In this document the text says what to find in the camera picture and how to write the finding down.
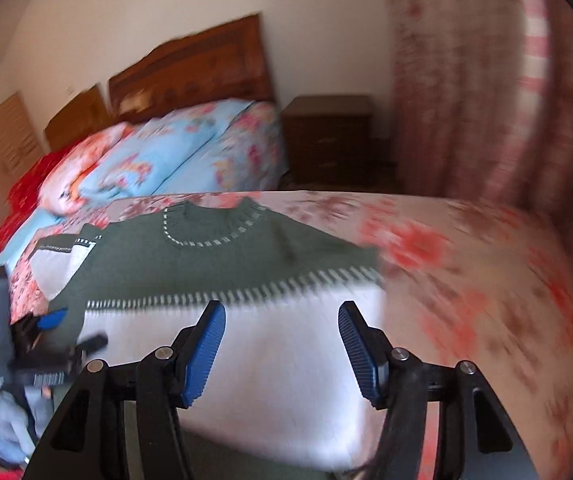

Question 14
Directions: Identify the red blanket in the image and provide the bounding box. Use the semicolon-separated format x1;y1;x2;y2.
0;141;79;254

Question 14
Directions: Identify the dark wooden headboard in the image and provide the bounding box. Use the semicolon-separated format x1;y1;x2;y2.
108;13;276;124

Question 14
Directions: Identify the gloved left hand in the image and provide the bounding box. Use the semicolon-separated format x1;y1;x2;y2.
0;387;54;466

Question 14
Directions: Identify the pink floral curtain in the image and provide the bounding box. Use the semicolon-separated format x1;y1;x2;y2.
387;0;573;264

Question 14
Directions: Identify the light blue folded quilt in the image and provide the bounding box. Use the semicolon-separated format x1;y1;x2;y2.
78;99;252;202

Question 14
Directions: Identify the pink floral pillow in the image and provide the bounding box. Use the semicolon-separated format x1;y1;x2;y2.
38;122;134;217

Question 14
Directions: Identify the small wooden headboard panel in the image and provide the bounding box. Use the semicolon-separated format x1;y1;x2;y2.
44;84;115;151

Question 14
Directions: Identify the pink floral bed sheet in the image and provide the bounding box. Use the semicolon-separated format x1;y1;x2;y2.
11;191;573;479

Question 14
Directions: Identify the light blue floral bedspread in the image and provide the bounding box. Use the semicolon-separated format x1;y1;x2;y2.
0;101;288;270

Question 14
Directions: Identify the dark wooden nightstand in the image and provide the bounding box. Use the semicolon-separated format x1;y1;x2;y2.
281;94;398;193

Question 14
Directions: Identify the green and white knit sweater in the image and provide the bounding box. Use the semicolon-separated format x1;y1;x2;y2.
29;198;385;470

